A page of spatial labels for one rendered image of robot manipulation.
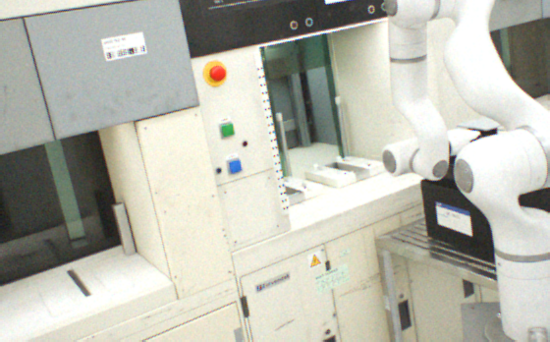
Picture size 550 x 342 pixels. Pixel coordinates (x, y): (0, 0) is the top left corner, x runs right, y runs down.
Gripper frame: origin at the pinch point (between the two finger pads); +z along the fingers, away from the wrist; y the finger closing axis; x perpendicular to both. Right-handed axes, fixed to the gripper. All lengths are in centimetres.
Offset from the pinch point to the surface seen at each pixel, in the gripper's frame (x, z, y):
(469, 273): -30.3, -21.2, 13.3
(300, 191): -16, -37, -47
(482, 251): -27.5, -13.7, 10.1
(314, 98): 2, 7, -113
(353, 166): -16, -10, -57
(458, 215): -19.6, -13.8, 2.1
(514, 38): 11, 96, -84
